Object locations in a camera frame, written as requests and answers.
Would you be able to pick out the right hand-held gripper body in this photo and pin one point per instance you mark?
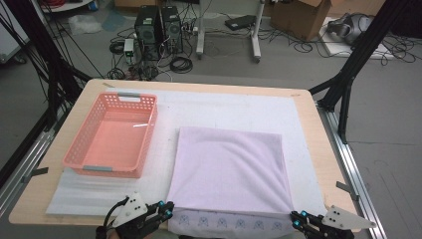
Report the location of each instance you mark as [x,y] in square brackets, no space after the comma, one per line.
[341,219]

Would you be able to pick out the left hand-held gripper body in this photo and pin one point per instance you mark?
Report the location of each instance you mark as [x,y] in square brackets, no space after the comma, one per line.
[131,212]

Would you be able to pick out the lilac printed towel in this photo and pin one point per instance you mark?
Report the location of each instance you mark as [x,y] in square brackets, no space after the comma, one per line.
[229,169]

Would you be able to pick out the pink plastic basket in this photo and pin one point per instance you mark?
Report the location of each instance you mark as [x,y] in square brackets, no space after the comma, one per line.
[99,106]

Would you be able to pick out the person's left hand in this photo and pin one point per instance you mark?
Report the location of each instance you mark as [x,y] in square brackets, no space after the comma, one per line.
[112,236]

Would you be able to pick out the grey foam sheet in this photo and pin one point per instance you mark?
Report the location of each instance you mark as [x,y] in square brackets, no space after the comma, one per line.
[86,195]

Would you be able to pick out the white grid mat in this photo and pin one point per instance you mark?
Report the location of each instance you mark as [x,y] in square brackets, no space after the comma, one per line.
[232,109]

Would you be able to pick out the small white power box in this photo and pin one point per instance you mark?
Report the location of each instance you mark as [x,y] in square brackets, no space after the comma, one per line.
[129,48]

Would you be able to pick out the white floor board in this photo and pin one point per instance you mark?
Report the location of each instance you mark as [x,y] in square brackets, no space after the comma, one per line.
[335,48]

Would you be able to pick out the black computer tower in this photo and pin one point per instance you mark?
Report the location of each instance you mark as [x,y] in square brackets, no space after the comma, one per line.
[147,31]
[172,30]

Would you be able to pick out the white metal stand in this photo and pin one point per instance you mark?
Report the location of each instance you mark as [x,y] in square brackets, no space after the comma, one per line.
[200,33]

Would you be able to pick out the blue plastic film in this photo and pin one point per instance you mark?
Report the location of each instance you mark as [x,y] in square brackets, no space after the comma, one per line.
[114,21]

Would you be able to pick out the grey rounded device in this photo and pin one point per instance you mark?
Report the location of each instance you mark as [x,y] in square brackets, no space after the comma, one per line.
[348,28]

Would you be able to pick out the clear plastic bag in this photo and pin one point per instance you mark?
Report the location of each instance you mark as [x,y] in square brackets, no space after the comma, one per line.
[84,24]

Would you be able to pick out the brown cardboard box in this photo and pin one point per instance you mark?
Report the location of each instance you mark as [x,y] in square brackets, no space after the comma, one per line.
[298,18]

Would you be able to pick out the black flat device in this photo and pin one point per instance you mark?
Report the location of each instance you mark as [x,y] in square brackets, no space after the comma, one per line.
[239,22]

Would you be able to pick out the white cabinet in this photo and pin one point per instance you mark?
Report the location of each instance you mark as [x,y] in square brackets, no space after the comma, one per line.
[10,36]

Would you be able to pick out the round white table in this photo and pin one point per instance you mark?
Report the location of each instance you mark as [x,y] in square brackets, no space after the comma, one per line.
[69,5]

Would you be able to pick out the aluminium rail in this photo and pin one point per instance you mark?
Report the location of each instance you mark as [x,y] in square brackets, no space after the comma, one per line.
[23,166]
[358,179]

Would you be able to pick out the black metal frame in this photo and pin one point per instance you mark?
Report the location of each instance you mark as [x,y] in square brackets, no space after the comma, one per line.
[43,56]
[358,56]

